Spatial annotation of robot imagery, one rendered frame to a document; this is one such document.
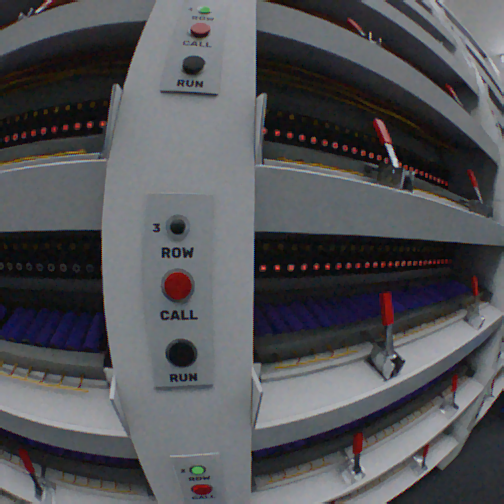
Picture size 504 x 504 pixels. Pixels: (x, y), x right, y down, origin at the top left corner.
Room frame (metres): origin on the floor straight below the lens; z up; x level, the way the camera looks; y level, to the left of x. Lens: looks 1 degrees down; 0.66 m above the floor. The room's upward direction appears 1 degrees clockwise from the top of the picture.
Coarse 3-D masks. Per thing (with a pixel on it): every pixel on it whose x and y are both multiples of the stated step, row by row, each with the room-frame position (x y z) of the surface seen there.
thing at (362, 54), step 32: (256, 0) 0.16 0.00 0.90; (256, 32) 0.22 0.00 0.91; (288, 32) 0.18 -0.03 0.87; (320, 32) 0.19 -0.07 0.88; (352, 32) 0.20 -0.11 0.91; (256, 64) 0.28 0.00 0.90; (288, 64) 0.31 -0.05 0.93; (320, 64) 0.29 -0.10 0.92; (352, 64) 0.27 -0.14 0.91; (384, 64) 0.22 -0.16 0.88; (352, 96) 0.34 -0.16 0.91; (384, 96) 0.35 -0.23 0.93; (416, 96) 0.24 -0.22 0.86; (448, 96) 0.26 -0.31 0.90; (416, 128) 0.40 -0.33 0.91; (448, 128) 0.38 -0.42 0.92; (480, 128) 0.30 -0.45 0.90
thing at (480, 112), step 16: (448, 48) 0.38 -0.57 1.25; (464, 48) 0.36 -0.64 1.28; (464, 64) 0.36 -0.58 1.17; (480, 80) 0.36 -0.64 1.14; (464, 96) 0.40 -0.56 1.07; (480, 96) 0.35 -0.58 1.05; (480, 112) 0.37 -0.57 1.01; (448, 160) 0.51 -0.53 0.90; (464, 160) 0.46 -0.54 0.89; (480, 160) 0.41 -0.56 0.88; (464, 176) 0.46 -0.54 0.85; (480, 176) 0.41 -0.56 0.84; (496, 176) 0.37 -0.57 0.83; (480, 192) 0.42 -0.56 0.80; (496, 192) 0.37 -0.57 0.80; (464, 256) 0.48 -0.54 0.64; (480, 256) 0.43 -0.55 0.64; (496, 256) 0.38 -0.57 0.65; (480, 272) 0.43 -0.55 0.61; (496, 272) 0.38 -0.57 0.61; (496, 336) 0.35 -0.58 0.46; (480, 352) 0.39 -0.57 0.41; (496, 352) 0.34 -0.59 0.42; (496, 368) 0.37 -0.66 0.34; (480, 400) 0.35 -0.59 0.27; (464, 416) 0.37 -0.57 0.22
